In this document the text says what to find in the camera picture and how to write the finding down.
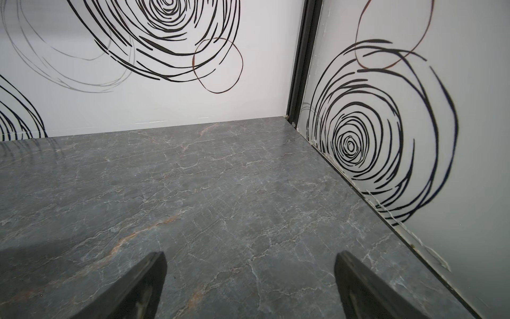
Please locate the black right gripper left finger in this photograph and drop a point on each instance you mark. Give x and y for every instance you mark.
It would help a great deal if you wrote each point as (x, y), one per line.
(135, 295)

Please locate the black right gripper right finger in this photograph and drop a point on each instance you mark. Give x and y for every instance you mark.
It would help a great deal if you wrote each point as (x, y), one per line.
(364, 295)

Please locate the black corner frame post right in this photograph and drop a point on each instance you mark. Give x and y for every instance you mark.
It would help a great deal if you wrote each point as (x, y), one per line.
(310, 20)

